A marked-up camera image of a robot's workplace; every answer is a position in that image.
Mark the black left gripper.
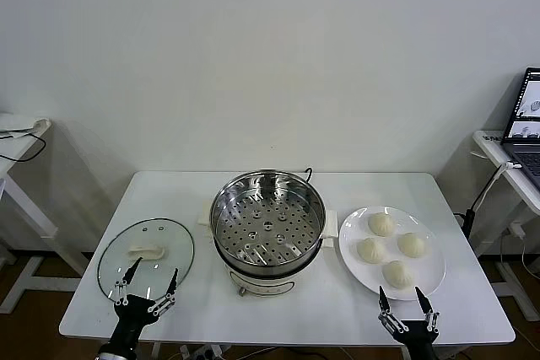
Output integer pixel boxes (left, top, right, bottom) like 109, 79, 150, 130
107, 256, 180, 355

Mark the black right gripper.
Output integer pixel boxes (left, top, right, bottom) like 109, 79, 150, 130
377, 285, 441, 360

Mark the white steamed baozi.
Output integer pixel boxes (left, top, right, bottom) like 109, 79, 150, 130
397, 232, 427, 259
368, 212, 396, 236
356, 237, 387, 264
381, 260, 415, 289

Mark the glass lid with white handle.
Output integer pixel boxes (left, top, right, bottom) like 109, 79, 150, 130
96, 217, 196, 303

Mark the steel steamer pot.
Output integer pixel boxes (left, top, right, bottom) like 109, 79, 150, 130
197, 201, 338, 298

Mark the white round plate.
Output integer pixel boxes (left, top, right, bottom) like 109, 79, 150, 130
338, 207, 446, 302

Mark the white power strip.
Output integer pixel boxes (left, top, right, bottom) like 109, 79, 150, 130
180, 343, 232, 360

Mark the white side table with laptop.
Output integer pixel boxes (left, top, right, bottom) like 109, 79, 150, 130
471, 129, 540, 323

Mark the open grey laptop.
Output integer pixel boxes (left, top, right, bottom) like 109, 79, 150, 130
500, 67, 540, 191

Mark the white cloth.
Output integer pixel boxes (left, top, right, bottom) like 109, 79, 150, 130
0, 117, 53, 136

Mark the white side table with cloth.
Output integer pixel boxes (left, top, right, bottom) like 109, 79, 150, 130
0, 111, 89, 314

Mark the black stand post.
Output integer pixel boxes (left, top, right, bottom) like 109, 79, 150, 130
453, 207, 478, 251

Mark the white laptop cable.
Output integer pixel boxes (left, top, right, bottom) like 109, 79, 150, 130
472, 160, 523, 212

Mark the thin black cable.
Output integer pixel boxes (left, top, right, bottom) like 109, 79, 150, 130
0, 130, 47, 163

